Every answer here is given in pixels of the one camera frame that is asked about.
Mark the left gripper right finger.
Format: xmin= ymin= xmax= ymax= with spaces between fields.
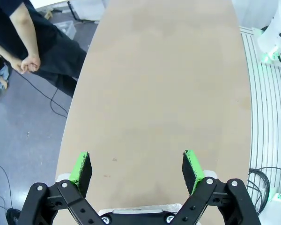
xmin=175 ymin=150 xmax=260 ymax=225

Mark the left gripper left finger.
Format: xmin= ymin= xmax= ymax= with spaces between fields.
xmin=18 ymin=151 xmax=104 ymax=225

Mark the person's left forearm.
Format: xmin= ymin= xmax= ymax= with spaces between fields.
xmin=10 ymin=9 xmax=41 ymax=62

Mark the person's right forearm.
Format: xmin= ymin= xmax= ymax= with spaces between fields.
xmin=0 ymin=39 xmax=16 ymax=68

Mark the person's left hand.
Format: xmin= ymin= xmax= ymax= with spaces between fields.
xmin=21 ymin=54 xmax=41 ymax=74

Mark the person's right hand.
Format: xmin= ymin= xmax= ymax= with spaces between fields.
xmin=10 ymin=58 xmax=26 ymax=74

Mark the grey slotted mounting plate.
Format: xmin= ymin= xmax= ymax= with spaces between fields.
xmin=238 ymin=25 xmax=281 ymax=188

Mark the person in black clothes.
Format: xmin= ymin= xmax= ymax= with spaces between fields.
xmin=0 ymin=0 xmax=89 ymax=98

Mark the person in blue jeans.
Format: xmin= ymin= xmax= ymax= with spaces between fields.
xmin=0 ymin=52 xmax=10 ymax=103

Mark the black cable bundle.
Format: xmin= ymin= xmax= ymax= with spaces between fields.
xmin=247 ymin=166 xmax=272 ymax=214

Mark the thin black floor cable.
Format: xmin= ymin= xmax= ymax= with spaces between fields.
xmin=0 ymin=163 xmax=22 ymax=225
xmin=20 ymin=70 xmax=69 ymax=118

